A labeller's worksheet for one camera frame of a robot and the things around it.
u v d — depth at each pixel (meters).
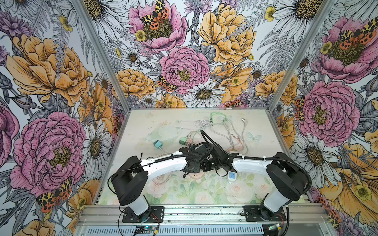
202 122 1.10
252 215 0.74
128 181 0.44
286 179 0.45
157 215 0.74
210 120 1.14
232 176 0.85
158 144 0.99
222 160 0.70
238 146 1.00
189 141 0.99
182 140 1.00
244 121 1.12
